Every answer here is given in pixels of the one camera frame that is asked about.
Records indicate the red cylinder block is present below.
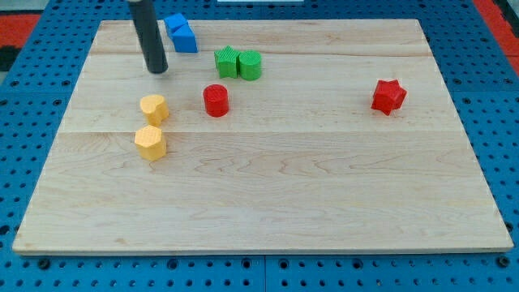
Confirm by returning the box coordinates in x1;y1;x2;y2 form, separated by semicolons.
203;84;229;118

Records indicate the red star block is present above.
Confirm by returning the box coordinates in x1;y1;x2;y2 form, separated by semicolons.
371;79;407;116

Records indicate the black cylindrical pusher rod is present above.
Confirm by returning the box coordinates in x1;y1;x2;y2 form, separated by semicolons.
127;0;169;74

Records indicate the light wooden board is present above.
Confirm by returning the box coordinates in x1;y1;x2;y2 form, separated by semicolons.
13;19;513;256

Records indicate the yellow hexagon block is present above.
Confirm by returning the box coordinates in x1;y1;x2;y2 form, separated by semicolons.
134;125;167;161

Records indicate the green star block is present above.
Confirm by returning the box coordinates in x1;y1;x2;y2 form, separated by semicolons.
214;45;240;79

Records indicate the green cylinder block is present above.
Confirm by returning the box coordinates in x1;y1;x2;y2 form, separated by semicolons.
238;50;262;81

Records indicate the blue triangular block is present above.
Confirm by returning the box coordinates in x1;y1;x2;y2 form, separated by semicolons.
164;13;188;38

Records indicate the blue cube block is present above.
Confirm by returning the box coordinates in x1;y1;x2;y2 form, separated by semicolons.
172;24;198;53

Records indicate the yellow heart block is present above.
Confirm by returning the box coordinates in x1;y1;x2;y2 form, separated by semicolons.
139;94;169;127

